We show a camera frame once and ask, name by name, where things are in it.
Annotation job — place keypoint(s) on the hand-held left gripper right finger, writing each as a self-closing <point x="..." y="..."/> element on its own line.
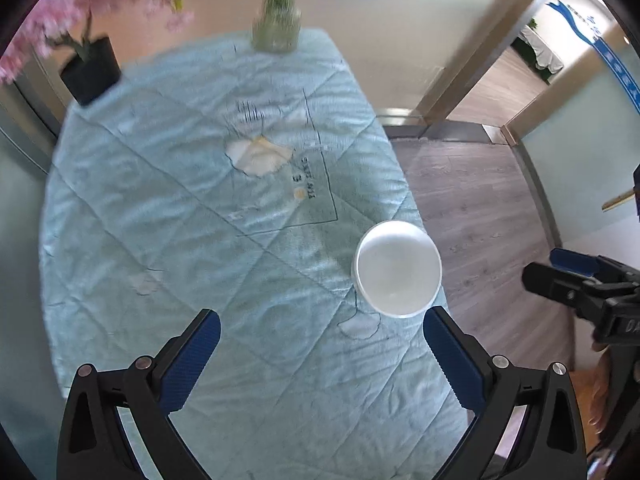
<point x="455" y="360"/>

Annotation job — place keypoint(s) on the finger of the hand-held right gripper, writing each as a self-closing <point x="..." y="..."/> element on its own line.
<point x="575" y="260"/>
<point x="555" y="282"/>

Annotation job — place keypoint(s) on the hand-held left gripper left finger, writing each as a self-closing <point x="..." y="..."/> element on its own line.
<point x="192" y="360"/>

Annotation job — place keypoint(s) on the white bowl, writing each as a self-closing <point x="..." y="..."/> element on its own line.
<point x="397" y="270"/>

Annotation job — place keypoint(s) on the person's right hand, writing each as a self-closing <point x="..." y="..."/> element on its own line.
<point x="601" y="390"/>

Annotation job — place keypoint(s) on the gold metal bar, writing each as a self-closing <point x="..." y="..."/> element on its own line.
<point x="620" y="200"/>

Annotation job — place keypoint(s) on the teal quilted blanket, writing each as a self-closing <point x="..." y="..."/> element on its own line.
<point x="200" y="210"/>

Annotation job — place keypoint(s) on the metal door threshold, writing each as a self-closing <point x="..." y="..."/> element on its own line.
<point x="440" y="127"/>

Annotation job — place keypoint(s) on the white covered table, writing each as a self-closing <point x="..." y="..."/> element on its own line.
<point x="542" y="52"/>

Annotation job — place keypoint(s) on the black plant pot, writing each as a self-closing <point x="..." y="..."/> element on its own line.
<point x="92" y="72"/>

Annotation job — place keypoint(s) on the glass vase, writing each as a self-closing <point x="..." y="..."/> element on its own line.
<point x="276" y="25"/>

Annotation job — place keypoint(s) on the blue wall sign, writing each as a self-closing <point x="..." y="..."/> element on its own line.
<point x="595" y="40"/>

